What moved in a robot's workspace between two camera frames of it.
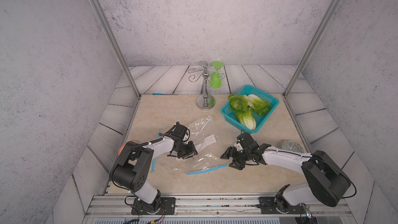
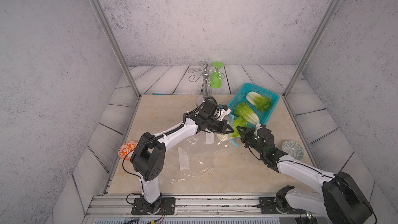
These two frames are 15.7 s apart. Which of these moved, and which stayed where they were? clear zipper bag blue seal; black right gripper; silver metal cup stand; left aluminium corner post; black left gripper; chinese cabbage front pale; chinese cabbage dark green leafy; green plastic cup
Moved: black left gripper; black right gripper; clear zipper bag blue seal; chinese cabbage dark green leafy
Stayed: green plastic cup; silver metal cup stand; chinese cabbage front pale; left aluminium corner post
